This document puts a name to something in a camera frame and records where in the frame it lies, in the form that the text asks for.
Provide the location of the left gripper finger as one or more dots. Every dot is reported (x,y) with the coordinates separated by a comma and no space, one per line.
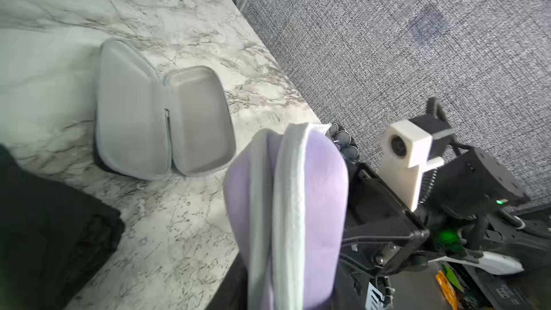
(232,293)

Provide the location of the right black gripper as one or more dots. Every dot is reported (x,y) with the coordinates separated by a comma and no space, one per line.
(382,237)

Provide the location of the grey case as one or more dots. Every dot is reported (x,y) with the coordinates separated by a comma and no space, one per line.
(286,197)
(147,124)

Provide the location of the black umbrella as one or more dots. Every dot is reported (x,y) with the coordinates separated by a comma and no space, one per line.
(54,238)

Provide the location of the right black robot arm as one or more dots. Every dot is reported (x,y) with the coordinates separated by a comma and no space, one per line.
(460,219)

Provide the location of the dark round flower dish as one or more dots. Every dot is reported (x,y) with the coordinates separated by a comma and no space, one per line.
(344,142)

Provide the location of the grey open case back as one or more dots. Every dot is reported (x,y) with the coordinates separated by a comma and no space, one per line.
(147,124)

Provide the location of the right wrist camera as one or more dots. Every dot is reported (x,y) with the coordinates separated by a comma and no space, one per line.
(410,149)

